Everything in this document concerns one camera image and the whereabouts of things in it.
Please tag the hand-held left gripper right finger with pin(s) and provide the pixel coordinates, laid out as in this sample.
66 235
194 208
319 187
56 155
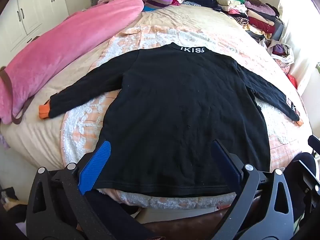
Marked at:
226 165

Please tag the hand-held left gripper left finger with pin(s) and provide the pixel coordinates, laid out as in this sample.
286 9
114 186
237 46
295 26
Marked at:
96 166

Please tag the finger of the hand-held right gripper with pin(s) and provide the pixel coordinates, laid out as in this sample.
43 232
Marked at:
314 143

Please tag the black t-shirt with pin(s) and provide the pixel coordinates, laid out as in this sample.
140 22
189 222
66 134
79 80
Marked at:
175 105

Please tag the stack of folded clothes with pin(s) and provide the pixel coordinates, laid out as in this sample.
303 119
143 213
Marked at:
250 12

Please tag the red bag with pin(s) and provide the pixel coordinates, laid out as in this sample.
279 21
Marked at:
292 81

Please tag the brown cloth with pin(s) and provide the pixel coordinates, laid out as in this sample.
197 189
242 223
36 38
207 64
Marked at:
180 220

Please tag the floral cloth bag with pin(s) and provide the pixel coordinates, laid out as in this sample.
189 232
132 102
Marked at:
282 65

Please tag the beige fluffy item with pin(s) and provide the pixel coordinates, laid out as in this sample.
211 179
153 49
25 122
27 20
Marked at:
15 205

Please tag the white curtain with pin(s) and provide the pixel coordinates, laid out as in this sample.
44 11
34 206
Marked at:
300 30

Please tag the pink fleece quilt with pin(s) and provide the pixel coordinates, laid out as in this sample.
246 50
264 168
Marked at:
62 47

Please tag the orange bear blanket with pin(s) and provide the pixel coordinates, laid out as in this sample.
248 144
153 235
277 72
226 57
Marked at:
155 37

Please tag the beige bed sheet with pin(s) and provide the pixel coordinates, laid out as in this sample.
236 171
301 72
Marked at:
200 17

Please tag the dark navy garment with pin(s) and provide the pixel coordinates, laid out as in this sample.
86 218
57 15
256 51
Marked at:
200 2

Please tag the white wardrobe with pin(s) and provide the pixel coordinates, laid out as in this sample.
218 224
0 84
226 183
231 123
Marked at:
30 10

